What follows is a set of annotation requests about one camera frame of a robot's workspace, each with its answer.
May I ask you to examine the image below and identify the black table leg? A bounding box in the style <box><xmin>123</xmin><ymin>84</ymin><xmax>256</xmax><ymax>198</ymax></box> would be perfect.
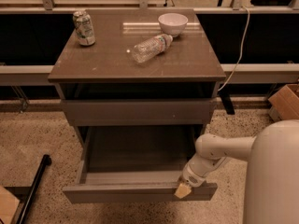
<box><xmin>219</xmin><ymin>91</ymin><xmax>235</xmax><ymax>115</ymax></box>

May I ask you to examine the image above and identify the grey three-drawer cabinet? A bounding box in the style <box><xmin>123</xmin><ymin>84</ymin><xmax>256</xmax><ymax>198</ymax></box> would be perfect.
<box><xmin>49</xmin><ymin>9</ymin><xmax>225</xmax><ymax>141</ymax></box>

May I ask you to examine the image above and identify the grey drawer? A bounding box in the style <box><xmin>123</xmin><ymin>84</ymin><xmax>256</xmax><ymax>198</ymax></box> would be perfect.
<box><xmin>62</xmin><ymin>125</ymin><xmax>219</xmax><ymax>204</ymax></box>
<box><xmin>61</xmin><ymin>99</ymin><xmax>216</xmax><ymax>126</ymax></box>

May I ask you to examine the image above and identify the white bowl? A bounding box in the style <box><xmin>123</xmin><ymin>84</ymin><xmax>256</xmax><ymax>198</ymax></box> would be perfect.
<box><xmin>158</xmin><ymin>13</ymin><xmax>188</xmax><ymax>37</ymax></box>

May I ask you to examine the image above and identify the clear plastic water bottle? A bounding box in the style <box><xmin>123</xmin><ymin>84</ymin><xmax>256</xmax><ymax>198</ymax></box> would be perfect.
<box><xmin>132</xmin><ymin>34</ymin><xmax>173</xmax><ymax>63</ymax></box>

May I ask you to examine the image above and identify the green white soda can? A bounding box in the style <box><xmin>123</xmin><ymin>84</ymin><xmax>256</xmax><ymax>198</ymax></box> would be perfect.
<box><xmin>73</xmin><ymin>10</ymin><xmax>95</xmax><ymax>46</ymax></box>

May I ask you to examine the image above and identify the grey top drawer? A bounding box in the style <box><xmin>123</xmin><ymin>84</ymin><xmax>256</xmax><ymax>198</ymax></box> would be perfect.
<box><xmin>61</xmin><ymin>99</ymin><xmax>216</xmax><ymax>126</ymax></box>

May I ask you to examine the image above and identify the wooden board corner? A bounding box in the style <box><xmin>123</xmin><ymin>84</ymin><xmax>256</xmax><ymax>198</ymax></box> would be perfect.
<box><xmin>0</xmin><ymin>186</ymin><xmax>20</xmax><ymax>224</ymax></box>

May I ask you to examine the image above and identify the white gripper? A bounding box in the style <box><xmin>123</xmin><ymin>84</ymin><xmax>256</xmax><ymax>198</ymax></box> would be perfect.
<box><xmin>175</xmin><ymin>154</ymin><xmax>221</xmax><ymax>199</ymax></box>

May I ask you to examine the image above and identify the white cable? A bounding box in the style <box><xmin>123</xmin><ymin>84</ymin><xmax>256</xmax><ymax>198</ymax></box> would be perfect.
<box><xmin>217</xmin><ymin>6</ymin><xmax>251</xmax><ymax>93</ymax></box>

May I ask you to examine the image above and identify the cardboard box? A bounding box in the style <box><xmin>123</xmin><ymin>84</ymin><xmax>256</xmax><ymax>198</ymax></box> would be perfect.
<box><xmin>269</xmin><ymin>84</ymin><xmax>299</xmax><ymax>120</ymax></box>

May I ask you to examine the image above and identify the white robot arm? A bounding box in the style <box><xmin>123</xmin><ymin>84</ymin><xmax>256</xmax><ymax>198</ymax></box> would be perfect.
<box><xmin>175</xmin><ymin>119</ymin><xmax>299</xmax><ymax>224</ymax></box>

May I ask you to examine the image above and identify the black metal bar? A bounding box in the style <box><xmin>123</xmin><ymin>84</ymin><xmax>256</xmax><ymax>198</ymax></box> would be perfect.
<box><xmin>16</xmin><ymin>154</ymin><xmax>51</xmax><ymax>224</ymax></box>

